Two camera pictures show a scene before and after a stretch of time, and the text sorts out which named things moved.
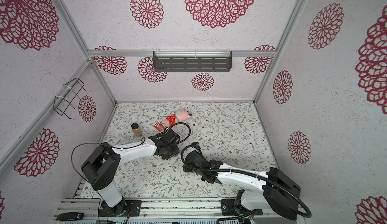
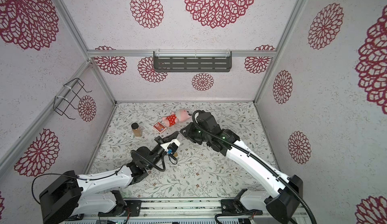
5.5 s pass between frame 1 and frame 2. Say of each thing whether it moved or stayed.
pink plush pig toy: stayed
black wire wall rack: stayed
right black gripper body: moved
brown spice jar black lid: stayed
